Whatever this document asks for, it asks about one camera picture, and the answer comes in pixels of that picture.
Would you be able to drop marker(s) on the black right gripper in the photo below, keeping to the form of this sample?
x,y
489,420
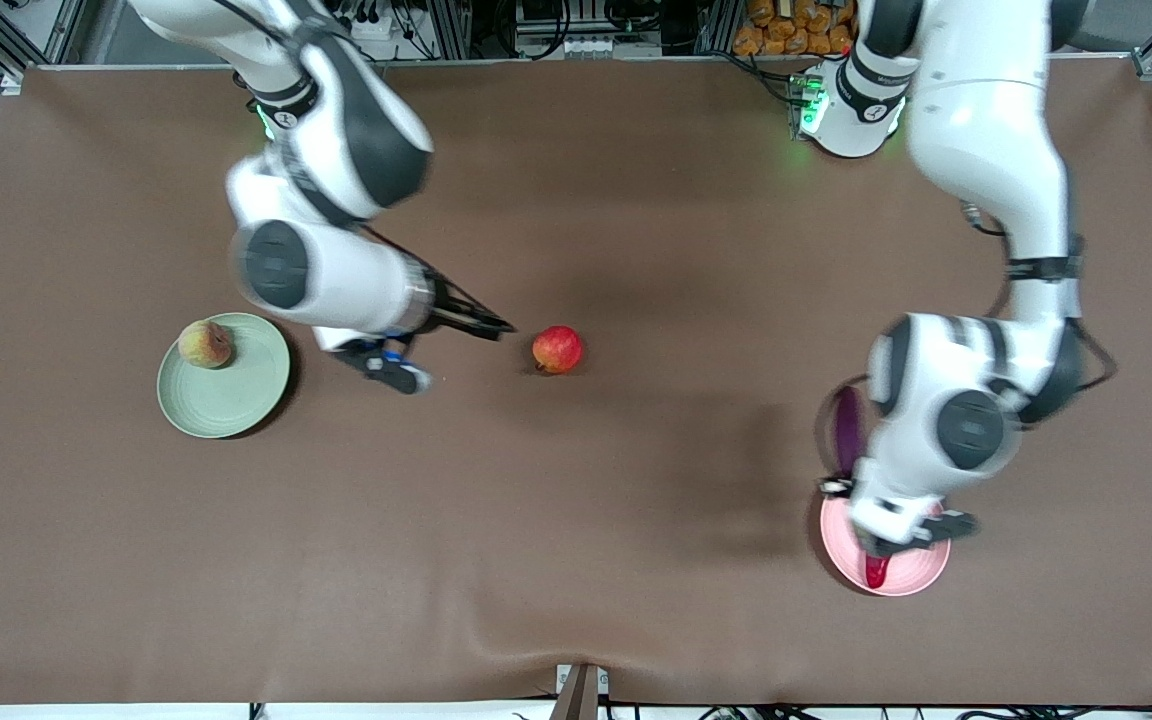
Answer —
x,y
452,306

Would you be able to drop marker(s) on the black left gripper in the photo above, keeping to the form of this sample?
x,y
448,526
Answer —
x,y
881,546

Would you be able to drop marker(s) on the red chili pepper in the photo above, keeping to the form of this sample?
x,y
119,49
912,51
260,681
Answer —
x,y
876,572

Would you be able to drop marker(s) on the purple eggplant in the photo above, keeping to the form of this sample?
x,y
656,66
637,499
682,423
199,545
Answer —
x,y
848,430

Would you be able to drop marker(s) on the yellow-pink peach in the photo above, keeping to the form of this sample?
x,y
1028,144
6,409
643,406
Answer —
x,y
205,344

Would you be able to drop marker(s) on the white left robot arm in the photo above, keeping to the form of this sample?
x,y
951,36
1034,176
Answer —
x,y
986,150

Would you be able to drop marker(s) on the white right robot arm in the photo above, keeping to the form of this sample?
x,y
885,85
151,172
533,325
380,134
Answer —
x,y
336,150

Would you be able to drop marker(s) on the pink round plate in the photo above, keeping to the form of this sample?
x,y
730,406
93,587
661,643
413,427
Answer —
x,y
911,575

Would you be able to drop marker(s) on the pale green round plate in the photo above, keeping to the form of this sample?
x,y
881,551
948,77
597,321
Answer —
x,y
236,395

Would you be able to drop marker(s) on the white connector strip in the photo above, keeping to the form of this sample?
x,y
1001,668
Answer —
x,y
611,47

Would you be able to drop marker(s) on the white power strip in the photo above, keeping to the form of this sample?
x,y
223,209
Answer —
x,y
371,30

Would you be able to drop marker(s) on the pile of orange items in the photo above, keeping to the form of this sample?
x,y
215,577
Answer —
x,y
796,28

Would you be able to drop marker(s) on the metal table edge bracket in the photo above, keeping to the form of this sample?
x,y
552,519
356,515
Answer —
x,y
581,693

